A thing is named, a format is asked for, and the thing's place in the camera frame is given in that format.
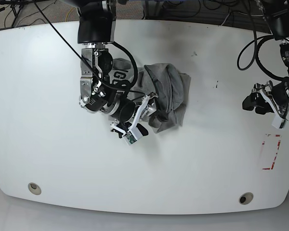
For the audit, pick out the grey t-shirt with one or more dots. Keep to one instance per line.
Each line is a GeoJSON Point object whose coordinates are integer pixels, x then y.
{"type": "Point", "coordinates": [172, 88]}

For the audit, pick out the left table cable grommet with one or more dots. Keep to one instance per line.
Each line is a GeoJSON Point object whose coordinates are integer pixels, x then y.
{"type": "Point", "coordinates": [34, 188]}

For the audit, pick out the table cable grommet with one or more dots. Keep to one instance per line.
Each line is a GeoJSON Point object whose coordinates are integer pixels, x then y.
{"type": "Point", "coordinates": [34, 188]}
{"type": "Point", "coordinates": [246, 198]}

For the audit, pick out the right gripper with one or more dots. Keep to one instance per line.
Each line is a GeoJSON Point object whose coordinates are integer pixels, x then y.
{"type": "Point", "coordinates": [127, 114]}

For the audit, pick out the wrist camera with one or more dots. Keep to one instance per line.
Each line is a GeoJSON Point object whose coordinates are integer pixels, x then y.
{"type": "Point", "coordinates": [132, 136]}
{"type": "Point", "coordinates": [278, 122]}

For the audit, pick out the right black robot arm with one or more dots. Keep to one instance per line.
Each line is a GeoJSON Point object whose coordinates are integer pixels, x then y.
{"type": "Point", "coordinates": [97, 20]}

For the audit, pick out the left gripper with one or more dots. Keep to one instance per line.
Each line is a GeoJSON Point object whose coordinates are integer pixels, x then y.
{"type": "Point", "coordinates": [267, 97]}

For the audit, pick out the right table cable grommet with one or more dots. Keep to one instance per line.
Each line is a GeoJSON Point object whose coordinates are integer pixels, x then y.
{"type": "Point", "coordinates": [246, 198]}

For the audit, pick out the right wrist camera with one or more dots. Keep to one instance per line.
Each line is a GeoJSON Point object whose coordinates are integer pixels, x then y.
{"type": "Point", "coordinates": [132, 136]}

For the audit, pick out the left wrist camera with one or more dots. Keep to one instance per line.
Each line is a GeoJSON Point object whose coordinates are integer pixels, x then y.
{"type": "Point", "coordinates": [278, 122]}

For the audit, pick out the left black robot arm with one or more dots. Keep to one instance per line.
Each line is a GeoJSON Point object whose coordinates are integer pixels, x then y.
{"type": "Point", "coordinates": [276, 15]}

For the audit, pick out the red tape rectangle marking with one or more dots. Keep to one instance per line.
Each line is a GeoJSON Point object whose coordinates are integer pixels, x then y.
{"type": "Point", "coordinates": [269, 151]}

